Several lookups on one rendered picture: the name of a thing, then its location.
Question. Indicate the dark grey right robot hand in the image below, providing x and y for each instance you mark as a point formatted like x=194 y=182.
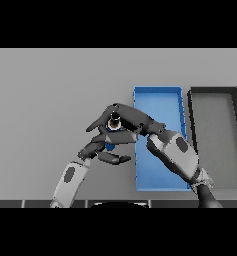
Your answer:
x=133 y=117

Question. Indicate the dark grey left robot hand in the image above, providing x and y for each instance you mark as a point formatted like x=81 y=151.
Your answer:
x=97 y=150

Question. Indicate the blue pipe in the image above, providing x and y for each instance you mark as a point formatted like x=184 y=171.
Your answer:
x=114 y=124

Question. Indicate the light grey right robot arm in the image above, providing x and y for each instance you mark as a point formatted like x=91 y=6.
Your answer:
x=183 y=156

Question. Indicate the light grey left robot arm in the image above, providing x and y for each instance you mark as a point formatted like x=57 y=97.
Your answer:
x=68 y=181

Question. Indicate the blue bin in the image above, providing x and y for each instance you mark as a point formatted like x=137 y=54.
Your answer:
x=158 y=110

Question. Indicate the dark grey bin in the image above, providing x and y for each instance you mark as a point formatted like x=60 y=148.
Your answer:
x=216 y=140

